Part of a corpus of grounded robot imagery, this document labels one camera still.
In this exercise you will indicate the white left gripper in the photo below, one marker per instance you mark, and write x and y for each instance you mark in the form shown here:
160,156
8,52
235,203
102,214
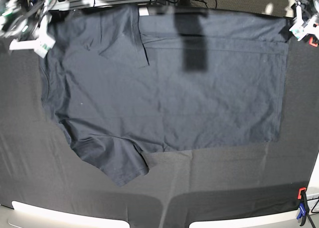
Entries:
304,24

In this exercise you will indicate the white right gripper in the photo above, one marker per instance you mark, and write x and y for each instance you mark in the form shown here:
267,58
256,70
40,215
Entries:
43,42

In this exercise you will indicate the dark grey t-shirt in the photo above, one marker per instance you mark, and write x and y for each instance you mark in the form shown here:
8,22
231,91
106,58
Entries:
120,84

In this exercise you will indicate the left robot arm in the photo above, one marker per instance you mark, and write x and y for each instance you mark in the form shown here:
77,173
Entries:
308,5

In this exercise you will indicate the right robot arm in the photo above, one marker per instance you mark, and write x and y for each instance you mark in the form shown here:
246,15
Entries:
24,25

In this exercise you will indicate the red clamp far right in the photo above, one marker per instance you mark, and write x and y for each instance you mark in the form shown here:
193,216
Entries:
313,41

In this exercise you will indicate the black table cloth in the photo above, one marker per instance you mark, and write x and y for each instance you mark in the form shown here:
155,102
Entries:
39,168

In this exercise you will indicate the red blue clamp near right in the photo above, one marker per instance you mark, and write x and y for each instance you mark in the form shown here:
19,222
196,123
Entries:
304,211

